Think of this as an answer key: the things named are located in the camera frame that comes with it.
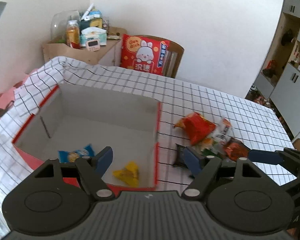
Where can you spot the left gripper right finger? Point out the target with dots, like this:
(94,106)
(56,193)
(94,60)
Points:
(204,170)

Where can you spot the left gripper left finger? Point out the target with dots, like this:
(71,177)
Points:
(91,170)

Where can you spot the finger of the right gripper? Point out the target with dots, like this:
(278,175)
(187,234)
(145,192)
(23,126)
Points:
(266,157)

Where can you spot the white grey chips bag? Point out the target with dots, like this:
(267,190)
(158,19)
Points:
(221,134)

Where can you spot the red chips bag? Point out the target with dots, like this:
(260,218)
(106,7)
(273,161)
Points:
(196,127)

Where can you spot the green white snack packet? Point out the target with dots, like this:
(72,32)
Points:
(210,146)

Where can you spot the black snack packet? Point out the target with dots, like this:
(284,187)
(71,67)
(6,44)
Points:
(179,157)

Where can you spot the blue snack packet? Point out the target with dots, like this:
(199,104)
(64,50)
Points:
(71,156)

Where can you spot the dark red snack packet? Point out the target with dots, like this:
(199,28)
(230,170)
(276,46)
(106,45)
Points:
(235,149)

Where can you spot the black grid white tablecloth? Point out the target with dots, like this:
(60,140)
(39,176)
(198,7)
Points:
(254,124)

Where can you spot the yellow snack packet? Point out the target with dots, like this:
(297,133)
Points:
(129,174)

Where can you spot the red white cardboard box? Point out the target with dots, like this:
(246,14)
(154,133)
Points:
(71,117)

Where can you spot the white storage cabinet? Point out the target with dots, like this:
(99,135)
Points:
(277,85)

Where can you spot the pink patterned cloth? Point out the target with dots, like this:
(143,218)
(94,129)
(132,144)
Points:
(7,98)

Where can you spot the wooden side cabinet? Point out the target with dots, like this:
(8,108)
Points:
(108,55)

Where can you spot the wooden chair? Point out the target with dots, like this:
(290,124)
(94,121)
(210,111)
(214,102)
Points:
(173,58)

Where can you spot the pink digital timer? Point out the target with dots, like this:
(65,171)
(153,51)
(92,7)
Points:
(93,45)

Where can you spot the tissue pack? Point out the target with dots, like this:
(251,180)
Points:
(92,33)

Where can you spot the orange drink bottle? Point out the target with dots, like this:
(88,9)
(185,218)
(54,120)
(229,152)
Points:
(73,34)

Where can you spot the clear glass jar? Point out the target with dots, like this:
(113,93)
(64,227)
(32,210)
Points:
(59,23)

